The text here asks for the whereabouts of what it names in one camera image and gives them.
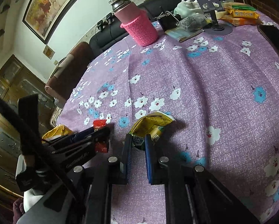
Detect orange biscuit packs stack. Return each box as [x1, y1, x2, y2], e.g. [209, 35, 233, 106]
[219, 2, 263, 26]

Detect clear bag dark contents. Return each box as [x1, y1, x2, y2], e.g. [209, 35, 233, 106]
[178, 14, 212, 31]

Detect black smartphone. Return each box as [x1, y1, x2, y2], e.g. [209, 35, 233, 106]
[257, 24, 279, 56]

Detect framed horse painting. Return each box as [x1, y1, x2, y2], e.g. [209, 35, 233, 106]
[23, 0, 77, 44]

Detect wooden glass cabinet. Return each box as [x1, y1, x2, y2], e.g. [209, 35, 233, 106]
[0, 56, 55, 196]

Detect purple floral tablecloth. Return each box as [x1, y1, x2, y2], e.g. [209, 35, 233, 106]
[57, 25, 279, 223]

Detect pink sleeved thermos bottle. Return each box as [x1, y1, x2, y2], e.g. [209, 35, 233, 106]
[109, 0, 158, 46]

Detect green gold snack packet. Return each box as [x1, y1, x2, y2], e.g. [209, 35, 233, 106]
[130, 111, 176, 151]

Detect white green plastic bag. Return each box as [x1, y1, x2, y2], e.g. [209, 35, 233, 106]
[173, 0, 203, 19]

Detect black leather sofa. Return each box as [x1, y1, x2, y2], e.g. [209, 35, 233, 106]
[89, 0, 225, 58]

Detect black cable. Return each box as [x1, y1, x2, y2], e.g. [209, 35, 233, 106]
[0, 91, 68, 192]

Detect grey phone stand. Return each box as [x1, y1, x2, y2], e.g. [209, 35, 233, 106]
[197, 0, 233, 36]

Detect light blue booklet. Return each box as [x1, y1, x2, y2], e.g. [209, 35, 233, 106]
[165, 27, 203, 43]

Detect brown armchair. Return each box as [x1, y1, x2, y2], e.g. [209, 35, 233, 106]
[45, 41, 93, 108]

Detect small red candy packet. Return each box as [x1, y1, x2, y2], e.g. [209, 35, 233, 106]
[93, 119, 110, 153]

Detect yellow rimmed tray box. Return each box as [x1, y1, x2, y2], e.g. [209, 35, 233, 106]
[42, 125, 73, 142]

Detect small black box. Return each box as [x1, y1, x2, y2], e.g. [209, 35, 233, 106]
[156, 6, 182, 31]

